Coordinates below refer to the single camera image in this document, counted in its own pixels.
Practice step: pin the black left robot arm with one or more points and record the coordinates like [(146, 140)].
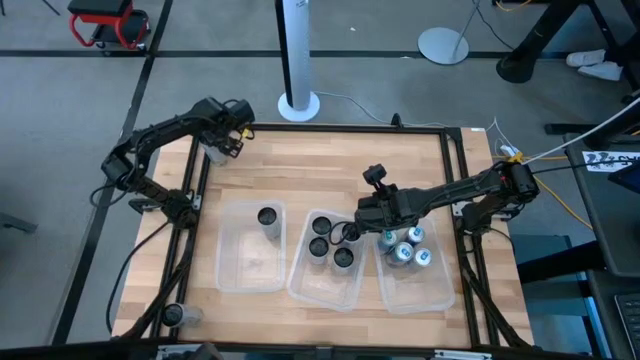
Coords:
[(150, 135)]

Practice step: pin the red and black rolling stool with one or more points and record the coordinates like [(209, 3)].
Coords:
[(100, 7)]

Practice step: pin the black and white tower fan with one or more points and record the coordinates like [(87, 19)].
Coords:
[(300, 50)]

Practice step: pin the dark tablet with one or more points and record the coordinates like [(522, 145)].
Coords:
[(627, 177)]

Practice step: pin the blue silver Red Bull can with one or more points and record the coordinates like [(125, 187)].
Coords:
[(389, 241), (423, 256), (403, 251), (415, 234)]

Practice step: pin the black floor bar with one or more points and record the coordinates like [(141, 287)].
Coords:
[(17, 223)]

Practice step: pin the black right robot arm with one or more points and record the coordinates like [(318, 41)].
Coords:
[(460, 187)]

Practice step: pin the silver mounting plate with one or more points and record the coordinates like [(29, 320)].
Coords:
[(459, 208)]

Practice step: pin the black front crossbar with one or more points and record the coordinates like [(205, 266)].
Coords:
[(75, 350)]

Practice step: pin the black desk leg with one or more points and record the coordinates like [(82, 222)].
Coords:
[(530, 45)]

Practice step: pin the white power adapter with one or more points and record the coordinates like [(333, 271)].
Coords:
[(508, 150)]

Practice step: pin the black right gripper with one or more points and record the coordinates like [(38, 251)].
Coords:
[(385, 212)]

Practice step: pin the black keyboard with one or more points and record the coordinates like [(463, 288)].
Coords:
[(629, 325)]

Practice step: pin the white round floor base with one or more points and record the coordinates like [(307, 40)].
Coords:
[(442, 46)]

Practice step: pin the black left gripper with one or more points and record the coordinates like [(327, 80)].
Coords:
[(222, 122)]

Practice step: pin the white paper with writing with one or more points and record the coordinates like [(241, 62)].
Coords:
[(605, 161)]

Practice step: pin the dark side desk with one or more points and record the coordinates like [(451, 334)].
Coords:
[(615, 235)]

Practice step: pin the black desk support beam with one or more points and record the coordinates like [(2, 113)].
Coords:
[(560, 262)]

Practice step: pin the clear plastic bin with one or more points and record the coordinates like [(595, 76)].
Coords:
[(415, 290), (245, 270), (320, 290)]

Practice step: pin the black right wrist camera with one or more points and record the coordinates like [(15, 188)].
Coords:
[(375, 175)]

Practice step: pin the yellow plug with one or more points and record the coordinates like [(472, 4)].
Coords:
[(516, 159)]

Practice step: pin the black table frame rails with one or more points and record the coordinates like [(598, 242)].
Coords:
[(350, 128)]

